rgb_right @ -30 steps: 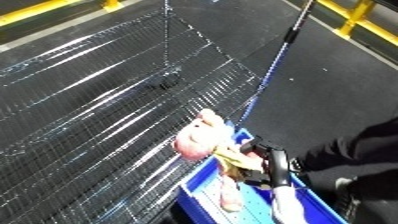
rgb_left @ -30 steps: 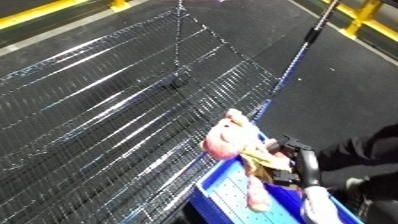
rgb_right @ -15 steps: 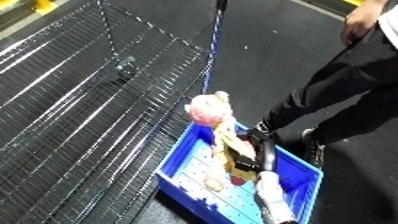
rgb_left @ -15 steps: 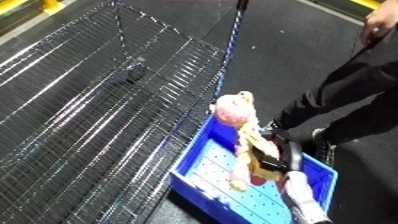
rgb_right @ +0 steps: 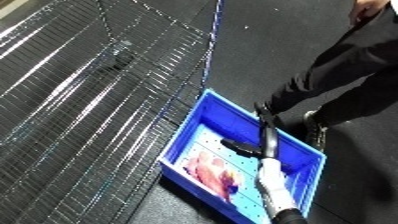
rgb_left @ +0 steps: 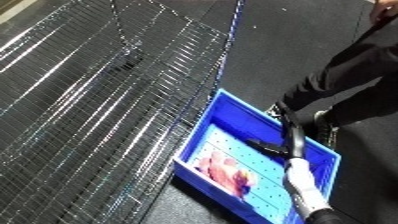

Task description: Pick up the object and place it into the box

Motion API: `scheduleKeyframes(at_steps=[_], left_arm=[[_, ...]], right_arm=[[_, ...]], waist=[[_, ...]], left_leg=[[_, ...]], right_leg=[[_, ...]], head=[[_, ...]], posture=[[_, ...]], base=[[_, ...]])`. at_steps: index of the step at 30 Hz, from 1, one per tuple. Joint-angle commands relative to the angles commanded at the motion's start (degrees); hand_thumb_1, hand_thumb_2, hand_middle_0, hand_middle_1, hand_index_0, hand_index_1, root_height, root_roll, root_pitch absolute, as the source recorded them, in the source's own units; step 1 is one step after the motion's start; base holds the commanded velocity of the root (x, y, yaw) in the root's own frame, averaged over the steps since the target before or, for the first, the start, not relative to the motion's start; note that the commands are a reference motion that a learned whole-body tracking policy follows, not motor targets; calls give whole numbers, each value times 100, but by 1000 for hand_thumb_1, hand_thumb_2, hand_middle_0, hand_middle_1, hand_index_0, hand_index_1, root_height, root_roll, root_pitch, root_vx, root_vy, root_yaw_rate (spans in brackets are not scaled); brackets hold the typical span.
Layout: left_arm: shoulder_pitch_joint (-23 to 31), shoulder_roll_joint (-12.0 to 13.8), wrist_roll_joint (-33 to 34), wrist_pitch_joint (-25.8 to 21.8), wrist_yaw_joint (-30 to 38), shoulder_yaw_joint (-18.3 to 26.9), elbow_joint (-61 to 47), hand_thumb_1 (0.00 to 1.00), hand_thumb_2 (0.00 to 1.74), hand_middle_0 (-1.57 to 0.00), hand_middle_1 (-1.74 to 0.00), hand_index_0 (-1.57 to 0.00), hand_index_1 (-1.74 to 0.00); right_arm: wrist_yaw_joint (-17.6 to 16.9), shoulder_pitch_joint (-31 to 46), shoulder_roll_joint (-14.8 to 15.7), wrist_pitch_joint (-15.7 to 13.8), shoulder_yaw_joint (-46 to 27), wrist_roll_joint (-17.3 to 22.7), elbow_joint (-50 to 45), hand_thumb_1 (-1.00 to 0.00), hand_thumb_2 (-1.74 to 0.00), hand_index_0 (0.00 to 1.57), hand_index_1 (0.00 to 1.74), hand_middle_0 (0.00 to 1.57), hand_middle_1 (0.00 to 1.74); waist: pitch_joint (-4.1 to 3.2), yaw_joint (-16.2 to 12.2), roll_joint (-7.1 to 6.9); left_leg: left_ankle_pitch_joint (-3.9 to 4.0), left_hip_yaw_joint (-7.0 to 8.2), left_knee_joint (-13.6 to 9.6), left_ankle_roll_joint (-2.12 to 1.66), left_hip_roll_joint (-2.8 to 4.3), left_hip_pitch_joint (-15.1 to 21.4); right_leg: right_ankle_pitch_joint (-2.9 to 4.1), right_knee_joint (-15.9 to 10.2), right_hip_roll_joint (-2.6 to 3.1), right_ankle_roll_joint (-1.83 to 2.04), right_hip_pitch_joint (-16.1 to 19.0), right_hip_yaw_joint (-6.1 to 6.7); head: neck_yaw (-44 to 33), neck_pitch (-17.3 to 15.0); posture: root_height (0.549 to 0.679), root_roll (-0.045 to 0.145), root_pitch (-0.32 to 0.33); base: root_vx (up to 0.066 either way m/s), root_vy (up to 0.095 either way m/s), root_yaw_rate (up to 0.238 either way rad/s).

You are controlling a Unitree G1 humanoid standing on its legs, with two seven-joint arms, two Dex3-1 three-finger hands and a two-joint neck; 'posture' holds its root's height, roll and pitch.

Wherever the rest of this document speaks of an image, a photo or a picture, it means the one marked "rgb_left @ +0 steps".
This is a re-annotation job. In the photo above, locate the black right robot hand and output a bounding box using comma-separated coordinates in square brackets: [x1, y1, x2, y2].
[245, 101, 310, 163]

